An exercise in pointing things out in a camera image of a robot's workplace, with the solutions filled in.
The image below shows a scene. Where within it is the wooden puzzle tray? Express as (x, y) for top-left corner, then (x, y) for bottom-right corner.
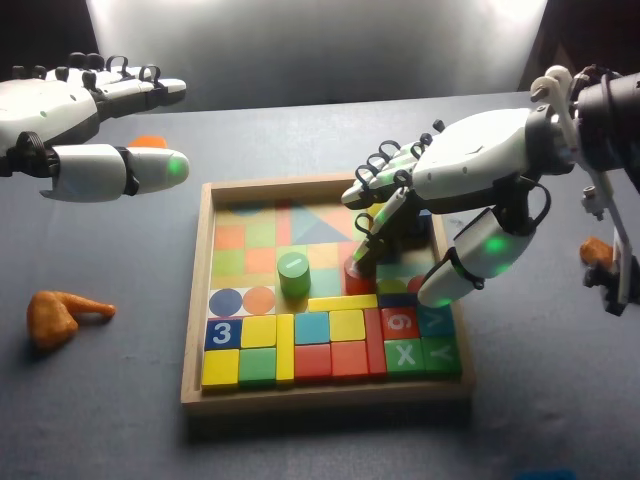
(180, 172), (476, 421)

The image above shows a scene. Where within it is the red round number piece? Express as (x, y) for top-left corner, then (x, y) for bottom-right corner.
(343, 258), (377, 297)

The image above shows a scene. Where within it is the black curtain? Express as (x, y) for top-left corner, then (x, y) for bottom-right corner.
(0, 0), (114, 119)

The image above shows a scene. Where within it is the toy fried chicken wing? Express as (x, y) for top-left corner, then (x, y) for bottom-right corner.
(25, 290), (117, 351)

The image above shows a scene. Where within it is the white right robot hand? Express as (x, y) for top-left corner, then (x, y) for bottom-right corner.
(341, 108), (551, 310)

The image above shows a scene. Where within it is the green round piece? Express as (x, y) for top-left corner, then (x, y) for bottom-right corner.
(277, 252), (313, 300)

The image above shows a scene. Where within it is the grey tablecloth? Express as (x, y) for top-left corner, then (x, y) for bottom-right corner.
(0, 89), (640, 480)

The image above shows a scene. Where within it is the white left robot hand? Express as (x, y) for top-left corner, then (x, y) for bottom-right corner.
(0, 51), (191, 204)

